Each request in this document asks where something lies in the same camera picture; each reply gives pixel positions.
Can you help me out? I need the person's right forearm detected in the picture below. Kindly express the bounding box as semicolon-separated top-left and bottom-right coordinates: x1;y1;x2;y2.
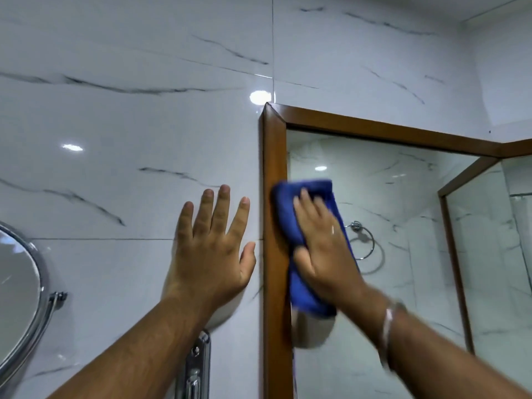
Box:
339;285;532;399

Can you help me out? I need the round chrome swivel mirror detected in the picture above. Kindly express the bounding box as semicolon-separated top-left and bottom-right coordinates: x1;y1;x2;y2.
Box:
0;222;68;385

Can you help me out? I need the person's left hand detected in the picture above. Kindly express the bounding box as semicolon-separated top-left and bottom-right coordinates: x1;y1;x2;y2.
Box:
165;185;257;306

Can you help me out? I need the person's right hand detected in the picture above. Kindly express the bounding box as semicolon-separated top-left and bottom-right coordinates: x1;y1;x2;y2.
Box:
293;188;367;307

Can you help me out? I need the blue microfibre cloth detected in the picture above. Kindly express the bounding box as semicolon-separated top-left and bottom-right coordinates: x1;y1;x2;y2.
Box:
271;179;360;319

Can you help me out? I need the wooden framed wall mirror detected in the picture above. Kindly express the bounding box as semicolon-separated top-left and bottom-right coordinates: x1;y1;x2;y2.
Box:
259;102;532;399

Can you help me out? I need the person's left forearm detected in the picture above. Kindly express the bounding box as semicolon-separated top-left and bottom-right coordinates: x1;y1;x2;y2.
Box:
46;287;217;399

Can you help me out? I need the chrome wall fixture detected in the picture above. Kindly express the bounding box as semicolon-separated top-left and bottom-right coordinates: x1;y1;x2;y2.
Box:
175;329;212;399

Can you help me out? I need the silver metal bracelet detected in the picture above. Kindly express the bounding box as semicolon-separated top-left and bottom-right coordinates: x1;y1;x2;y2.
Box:
377;300;408;372

